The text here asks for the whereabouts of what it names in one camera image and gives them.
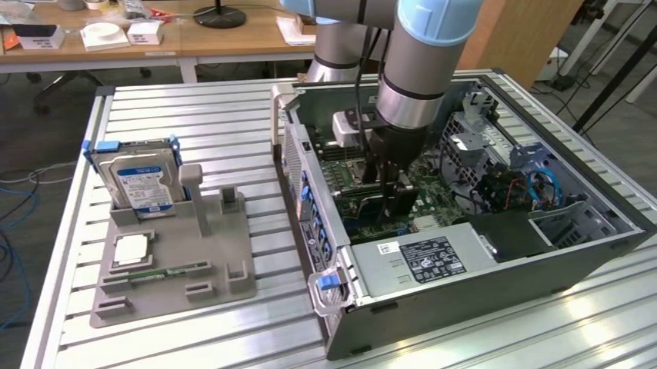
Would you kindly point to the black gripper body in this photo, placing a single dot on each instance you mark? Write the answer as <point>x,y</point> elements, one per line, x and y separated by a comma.
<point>401,146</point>

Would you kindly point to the black graphics card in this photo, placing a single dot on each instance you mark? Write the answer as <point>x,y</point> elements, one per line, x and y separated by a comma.
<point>371,209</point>

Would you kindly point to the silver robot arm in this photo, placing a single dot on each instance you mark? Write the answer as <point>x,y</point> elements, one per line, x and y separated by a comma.
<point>416,69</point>

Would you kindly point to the metal CPU socket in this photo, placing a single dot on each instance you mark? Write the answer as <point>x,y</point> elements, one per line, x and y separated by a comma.
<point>356,171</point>

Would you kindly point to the silver chipset heat sink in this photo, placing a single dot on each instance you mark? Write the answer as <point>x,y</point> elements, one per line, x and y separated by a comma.
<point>429,223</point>

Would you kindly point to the green motherboard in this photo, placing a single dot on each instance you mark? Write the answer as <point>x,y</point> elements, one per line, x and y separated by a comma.
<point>436,192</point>

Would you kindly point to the grey power supply unit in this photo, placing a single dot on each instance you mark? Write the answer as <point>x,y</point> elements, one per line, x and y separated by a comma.
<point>380,276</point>

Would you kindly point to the blue case latch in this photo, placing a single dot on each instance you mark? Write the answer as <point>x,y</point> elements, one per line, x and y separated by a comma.
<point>329,283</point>

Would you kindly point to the dark grey PC case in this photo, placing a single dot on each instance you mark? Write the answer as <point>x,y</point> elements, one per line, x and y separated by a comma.
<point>463,307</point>

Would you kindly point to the black floor box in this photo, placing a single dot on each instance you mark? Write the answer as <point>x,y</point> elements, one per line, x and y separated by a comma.
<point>565,82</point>

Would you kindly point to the white device with red dot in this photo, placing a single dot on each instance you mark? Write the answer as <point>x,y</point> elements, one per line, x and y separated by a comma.
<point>552,65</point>

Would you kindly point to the white paper booklet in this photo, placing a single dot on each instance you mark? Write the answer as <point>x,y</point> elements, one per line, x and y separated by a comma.
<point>293,32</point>

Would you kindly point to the wooden cabinet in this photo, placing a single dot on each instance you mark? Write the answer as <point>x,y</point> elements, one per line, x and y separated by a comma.
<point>539,34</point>

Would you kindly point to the black slanted stand pole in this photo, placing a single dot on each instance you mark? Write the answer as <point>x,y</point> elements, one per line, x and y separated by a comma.
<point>616,78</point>

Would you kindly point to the grey plastic parts rack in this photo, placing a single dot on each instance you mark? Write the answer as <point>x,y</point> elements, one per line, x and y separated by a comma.
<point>174,269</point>

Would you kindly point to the black lamp base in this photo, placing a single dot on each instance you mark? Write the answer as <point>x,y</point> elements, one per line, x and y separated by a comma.
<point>220,19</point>

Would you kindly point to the green RAM stick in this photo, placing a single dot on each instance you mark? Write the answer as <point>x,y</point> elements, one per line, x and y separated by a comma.
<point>160,273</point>

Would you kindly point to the silver CPU chip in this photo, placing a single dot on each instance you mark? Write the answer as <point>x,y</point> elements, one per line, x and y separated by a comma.
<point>131,250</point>

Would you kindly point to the small white box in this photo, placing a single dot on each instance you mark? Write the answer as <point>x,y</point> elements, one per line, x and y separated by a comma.
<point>143,34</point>

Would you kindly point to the clear plastic bag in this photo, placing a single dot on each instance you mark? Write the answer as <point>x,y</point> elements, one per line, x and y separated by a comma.
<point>134,9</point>

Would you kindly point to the white box with round dish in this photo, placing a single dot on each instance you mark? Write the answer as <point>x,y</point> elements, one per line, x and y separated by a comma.
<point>105,36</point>

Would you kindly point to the black office chair base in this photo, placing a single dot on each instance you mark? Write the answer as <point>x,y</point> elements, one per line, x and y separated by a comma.
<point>67,80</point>

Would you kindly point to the white tape roll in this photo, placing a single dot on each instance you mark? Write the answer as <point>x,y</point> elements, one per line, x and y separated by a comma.
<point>97,4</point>

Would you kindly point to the wooden desk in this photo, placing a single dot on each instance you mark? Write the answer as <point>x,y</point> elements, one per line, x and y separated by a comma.
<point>51,55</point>

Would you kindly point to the white box with black lid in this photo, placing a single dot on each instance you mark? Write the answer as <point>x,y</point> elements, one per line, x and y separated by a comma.
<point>41,40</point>

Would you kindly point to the grey cup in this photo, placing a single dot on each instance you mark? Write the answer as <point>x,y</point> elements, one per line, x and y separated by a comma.
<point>71,4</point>

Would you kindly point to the orange cardboard box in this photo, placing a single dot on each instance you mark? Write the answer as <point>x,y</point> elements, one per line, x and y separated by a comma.
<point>7,40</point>

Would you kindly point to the grey plastic packet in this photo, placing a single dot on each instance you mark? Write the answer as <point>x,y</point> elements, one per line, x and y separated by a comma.
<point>15,17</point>

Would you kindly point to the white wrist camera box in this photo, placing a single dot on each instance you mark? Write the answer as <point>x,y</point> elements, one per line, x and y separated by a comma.
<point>348,130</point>

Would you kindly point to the white table frame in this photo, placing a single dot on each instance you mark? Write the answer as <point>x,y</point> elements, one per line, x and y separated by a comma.
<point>583,42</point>

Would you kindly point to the hard disk with blue bracket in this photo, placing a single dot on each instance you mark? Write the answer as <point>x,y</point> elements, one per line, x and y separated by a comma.
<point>141,188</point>

